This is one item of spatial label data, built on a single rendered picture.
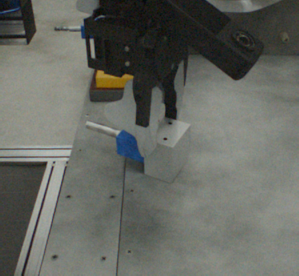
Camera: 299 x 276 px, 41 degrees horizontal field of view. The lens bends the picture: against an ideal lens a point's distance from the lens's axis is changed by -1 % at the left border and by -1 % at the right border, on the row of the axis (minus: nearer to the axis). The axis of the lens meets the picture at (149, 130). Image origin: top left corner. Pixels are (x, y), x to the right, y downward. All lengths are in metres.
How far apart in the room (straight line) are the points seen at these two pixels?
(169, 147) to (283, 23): 0.40
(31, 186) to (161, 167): 0.95
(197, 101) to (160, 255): 0.29
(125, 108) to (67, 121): 1.60
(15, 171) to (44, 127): 0.59
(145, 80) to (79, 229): 0.17
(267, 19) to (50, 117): 1.49
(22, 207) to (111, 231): 0.90
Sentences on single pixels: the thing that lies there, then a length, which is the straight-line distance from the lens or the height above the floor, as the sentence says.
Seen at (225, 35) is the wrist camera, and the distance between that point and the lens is 0.37.
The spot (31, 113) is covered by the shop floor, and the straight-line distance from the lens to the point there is 2.13.
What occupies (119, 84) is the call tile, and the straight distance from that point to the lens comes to 0.61.
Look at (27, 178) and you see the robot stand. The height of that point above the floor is 0.21.
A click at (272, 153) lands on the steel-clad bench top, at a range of 0.54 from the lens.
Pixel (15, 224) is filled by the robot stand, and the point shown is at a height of 0.21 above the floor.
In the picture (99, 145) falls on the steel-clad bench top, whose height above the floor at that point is 0.80.
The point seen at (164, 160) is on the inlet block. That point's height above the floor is 0.83.
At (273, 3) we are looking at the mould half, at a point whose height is 0.90.
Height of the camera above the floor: 1.12
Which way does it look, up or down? 36 degrees down
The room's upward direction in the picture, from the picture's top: straight up
